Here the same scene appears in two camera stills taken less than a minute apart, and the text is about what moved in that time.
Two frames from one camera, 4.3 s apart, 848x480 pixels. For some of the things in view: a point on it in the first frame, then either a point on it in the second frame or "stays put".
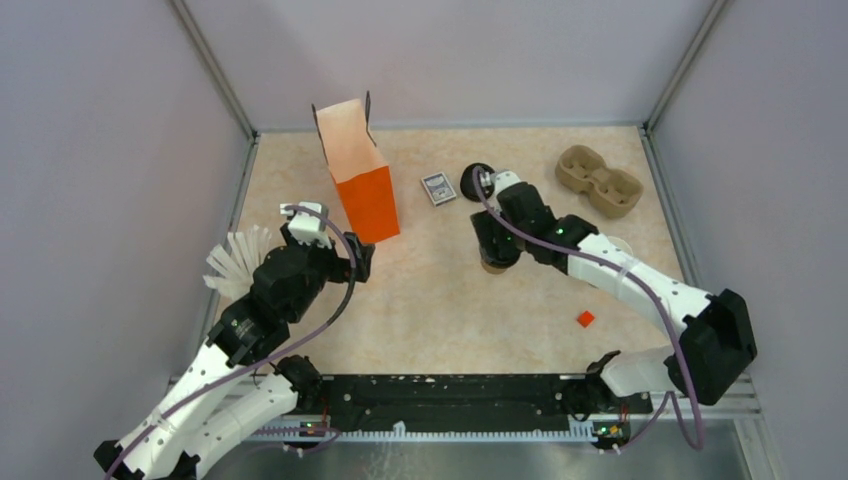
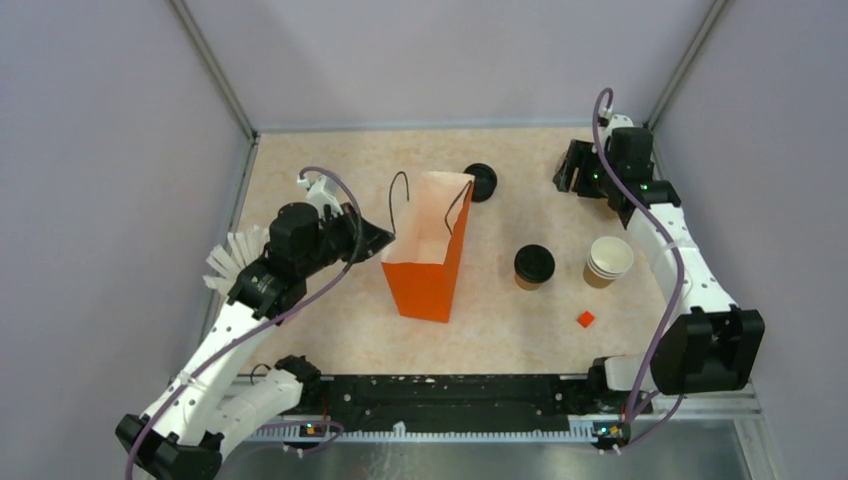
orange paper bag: [358, 169] → [420, 261]
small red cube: [585, 319] stays put
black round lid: [468, 186] stays put
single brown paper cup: [498, 263] → [525, 285]
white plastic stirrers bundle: [231, 271] stays put
